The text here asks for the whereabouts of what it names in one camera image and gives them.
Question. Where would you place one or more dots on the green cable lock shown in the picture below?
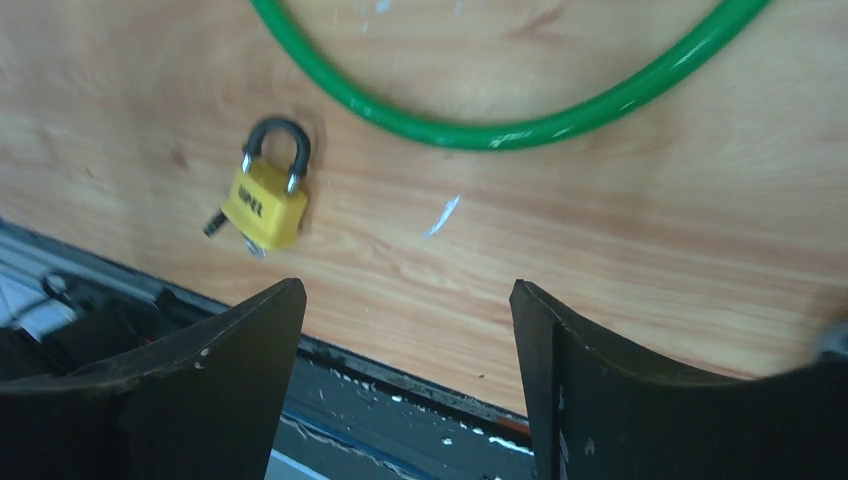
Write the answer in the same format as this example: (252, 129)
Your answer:
(713, 33)

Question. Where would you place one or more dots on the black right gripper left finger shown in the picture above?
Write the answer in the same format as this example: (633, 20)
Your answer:
(201, 403)

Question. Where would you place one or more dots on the black-headed key bunch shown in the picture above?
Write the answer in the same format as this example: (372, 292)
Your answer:
(219, 221)

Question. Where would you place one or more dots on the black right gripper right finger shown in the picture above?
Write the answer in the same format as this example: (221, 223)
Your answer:
(601, 406)

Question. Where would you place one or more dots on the yellow padlock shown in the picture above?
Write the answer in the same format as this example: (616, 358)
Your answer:
(266, 203)

